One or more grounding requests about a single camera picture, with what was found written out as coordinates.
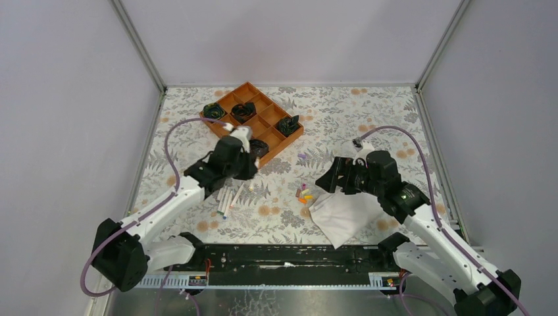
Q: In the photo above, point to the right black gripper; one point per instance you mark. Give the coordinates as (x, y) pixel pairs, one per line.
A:
(339, 175)

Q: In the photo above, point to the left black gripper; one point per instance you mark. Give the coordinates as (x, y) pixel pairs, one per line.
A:
(256, 147)

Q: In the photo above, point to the white marker pen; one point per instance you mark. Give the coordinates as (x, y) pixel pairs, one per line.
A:
(220, 194)

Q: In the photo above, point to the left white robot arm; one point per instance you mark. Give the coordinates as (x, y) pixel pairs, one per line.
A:
(125, 251)

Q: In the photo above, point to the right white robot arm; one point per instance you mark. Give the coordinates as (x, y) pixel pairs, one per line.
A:
(468, 281)

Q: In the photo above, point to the dark blue rolled tie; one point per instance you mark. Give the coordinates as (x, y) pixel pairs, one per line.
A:
(258, 148)

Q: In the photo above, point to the white marker blue end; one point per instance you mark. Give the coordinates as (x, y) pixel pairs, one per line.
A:
(226, 204)

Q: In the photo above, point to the orange wooden compartment tray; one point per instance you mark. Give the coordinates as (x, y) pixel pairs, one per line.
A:
(262, 124)

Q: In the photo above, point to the green patterned rolled tie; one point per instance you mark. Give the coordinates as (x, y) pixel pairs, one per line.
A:
(213, 111)

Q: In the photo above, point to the white marker green end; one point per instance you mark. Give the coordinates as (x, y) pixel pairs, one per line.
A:
(222, 201)

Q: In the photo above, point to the white folded cloth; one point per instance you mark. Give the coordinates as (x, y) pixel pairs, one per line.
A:
(340, 217)

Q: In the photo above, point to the dark green rolled tie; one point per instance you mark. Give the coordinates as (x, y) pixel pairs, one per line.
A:
(288, 125)

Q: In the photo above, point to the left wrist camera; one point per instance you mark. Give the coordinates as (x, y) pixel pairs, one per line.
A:
(241, 132)

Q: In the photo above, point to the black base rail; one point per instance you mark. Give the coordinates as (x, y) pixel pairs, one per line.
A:
(291, 265)

